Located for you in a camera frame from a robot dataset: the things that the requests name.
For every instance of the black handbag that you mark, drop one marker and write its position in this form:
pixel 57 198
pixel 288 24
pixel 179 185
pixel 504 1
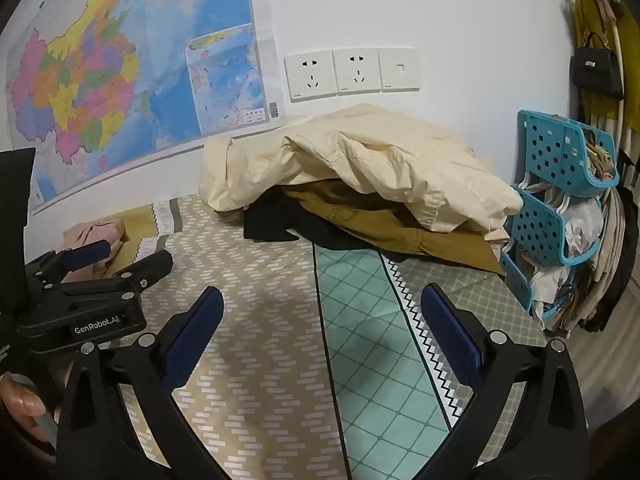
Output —
pixel 597 67

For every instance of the pink folded garment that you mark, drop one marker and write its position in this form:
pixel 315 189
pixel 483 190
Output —
pixel 95 232

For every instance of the hanging beige clothes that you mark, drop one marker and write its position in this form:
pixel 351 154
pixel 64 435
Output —
pixel 610 260

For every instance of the olive brown garment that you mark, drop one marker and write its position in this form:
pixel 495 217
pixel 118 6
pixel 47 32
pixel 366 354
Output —
pixel 380 225

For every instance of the blue plastic basket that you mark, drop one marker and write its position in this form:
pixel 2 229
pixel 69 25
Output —
pixel 537 230
pixel 550 150
pixel 520 280

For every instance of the white coat rack pole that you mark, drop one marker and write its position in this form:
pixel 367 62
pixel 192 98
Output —
pixel 619 60

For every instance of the yellow hanging garment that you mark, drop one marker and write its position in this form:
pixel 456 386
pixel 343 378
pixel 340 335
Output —
pixel 592 15

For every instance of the colourful wall map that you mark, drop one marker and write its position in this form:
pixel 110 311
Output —
pixel 125 60

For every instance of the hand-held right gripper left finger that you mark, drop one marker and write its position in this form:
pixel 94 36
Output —
pixel 195 335

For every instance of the person's left hand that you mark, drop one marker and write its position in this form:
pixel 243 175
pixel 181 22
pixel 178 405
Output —
pixel 20 402

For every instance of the cream jacket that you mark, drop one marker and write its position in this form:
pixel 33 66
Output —
pixel 375 170

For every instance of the black garment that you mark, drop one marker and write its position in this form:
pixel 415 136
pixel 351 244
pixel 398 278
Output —
pixel 270 225

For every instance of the beige crumpled cloth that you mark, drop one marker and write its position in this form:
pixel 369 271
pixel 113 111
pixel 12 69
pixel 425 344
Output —
pixel 600 157

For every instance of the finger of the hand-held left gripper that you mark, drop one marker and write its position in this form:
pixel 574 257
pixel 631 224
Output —
pixel 150 265
pixel 85 256

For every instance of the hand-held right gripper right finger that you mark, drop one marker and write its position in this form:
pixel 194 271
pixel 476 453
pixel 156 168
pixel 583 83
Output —
pixel 450 330

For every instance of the white crumpled cloth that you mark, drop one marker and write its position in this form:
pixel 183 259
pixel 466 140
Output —
pixel 582 225

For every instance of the white wall socket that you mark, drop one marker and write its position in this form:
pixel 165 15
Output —
pixel 356 71
pixel 310 76

